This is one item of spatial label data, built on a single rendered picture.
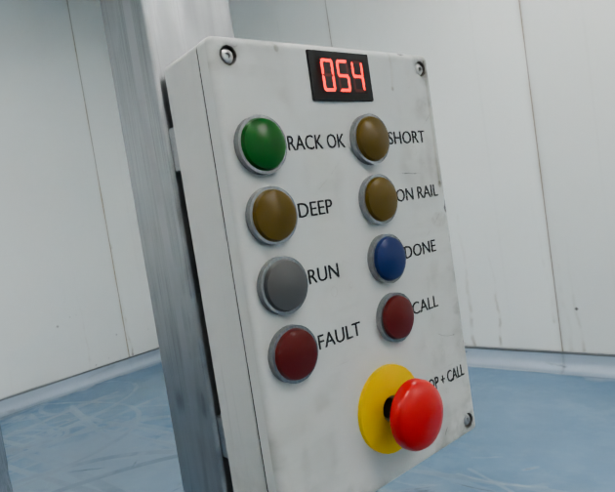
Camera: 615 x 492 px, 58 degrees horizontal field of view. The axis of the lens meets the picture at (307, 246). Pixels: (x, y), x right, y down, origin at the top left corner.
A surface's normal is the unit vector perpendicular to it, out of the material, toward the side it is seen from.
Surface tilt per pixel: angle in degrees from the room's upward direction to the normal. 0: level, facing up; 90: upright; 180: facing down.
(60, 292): 90
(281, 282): 88
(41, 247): 90
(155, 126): 90
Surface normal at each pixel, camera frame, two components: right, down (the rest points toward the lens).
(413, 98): 0.64, -0.05
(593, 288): -0.66, 0.15
